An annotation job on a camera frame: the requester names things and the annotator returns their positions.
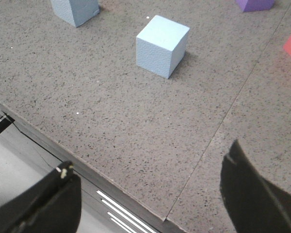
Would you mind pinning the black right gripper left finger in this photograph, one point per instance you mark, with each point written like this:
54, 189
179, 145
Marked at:
52, 205

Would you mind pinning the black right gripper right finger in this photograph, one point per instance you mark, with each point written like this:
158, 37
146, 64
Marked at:
254, 204

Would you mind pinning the light blue foam block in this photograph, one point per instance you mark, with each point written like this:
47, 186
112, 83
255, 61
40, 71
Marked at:
75, 12
160, 46

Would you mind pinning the smooth purple foam block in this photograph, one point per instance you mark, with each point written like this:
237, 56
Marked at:
255, 5

